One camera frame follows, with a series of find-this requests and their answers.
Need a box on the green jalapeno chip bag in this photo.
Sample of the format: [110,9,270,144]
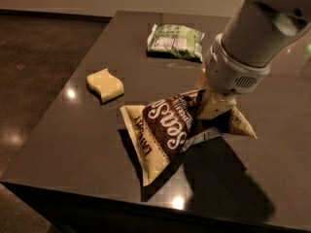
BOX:
[147,24,205,62]

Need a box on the brown sea salt chip bag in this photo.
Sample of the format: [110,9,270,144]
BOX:
[121,89,256,186]

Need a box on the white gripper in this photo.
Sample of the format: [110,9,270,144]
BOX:
[196,34,271,120]

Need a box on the yellow wavy sponge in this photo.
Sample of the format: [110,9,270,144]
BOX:
[86,68,124,103]

